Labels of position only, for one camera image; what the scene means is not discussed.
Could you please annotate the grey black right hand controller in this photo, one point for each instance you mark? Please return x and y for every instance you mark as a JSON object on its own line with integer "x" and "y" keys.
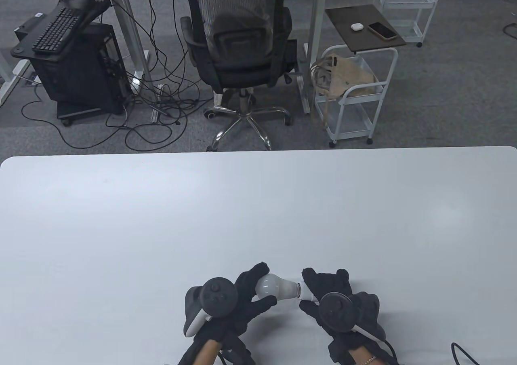
{"x": 337, "y": 312}

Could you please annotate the dark brown wooden board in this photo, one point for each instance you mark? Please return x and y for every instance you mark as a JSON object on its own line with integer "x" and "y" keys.
{"x": 359, "y": 39}

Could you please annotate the grey black left hand controller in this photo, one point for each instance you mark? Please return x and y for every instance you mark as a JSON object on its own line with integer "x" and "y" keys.
{"x": 218, "y": 296}

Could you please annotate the person's right hand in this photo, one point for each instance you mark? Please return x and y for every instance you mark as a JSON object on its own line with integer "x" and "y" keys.
{"x": 329, "y": 282}

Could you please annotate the person's left hand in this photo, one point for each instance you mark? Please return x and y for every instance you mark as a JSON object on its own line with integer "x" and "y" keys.
{"x": 246, "y": 308}

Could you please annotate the white desk foot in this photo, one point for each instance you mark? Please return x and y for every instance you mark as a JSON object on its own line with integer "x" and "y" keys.
{"x": 10, "y": 86}

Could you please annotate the grey black hand controller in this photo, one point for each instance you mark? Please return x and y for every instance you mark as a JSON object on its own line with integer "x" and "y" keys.
{"x": 337, "y": 312}
{"x": 218, "y": 296}

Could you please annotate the person's right forearm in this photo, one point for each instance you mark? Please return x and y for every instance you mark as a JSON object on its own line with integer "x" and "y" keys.
{"x": 359, "y": 357}

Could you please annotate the beige cloth bag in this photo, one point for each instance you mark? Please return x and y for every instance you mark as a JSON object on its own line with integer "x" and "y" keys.
{"x": 351, "y": 74}

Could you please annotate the white light bulb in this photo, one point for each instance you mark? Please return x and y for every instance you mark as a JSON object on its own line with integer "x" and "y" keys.
{"x": 274, "y": 287}

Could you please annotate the white plug-in socket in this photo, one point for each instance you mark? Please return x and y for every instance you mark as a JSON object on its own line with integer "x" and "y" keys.
{"x": 307, "y": 294}

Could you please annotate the black keyboard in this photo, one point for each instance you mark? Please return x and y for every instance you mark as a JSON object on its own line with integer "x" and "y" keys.
{"x": 58, "y": 31}

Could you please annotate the white standing desk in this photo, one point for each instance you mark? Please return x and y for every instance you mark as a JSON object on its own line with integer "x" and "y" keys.
{"x": 134, "y": 27}
{"x": 316, "y": 17}

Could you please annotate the black smartphone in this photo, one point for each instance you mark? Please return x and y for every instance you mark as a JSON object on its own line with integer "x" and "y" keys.
{"x": 382, "y": 31}

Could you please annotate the black mesh office chair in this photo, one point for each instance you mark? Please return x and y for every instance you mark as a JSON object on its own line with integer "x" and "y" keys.
{"x": 242, "y": 53}

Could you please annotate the black computer tower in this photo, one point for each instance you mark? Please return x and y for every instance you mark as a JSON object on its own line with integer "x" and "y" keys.
{"x": 76, "y": 78}

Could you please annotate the white earbuds case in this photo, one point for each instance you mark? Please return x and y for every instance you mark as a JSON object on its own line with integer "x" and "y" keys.
{"x": 356, "y": 27}

